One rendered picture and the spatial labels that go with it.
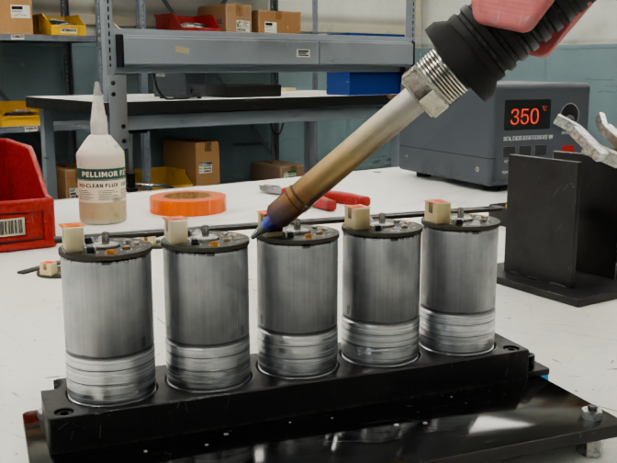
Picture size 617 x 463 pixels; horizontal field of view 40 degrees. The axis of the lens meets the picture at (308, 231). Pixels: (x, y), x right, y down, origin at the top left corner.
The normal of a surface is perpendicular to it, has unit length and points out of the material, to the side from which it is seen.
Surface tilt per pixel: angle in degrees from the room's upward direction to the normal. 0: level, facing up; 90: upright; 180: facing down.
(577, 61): 90
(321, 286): 90
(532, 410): 0
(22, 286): 0
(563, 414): 0
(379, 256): 90
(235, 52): 90
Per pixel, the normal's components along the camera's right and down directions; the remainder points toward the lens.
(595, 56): -0.79, 0.11
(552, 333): 0.00, -0.98
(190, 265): -0.27, 0.18
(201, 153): 0.68, 0.12
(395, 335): 0.33, 0.18
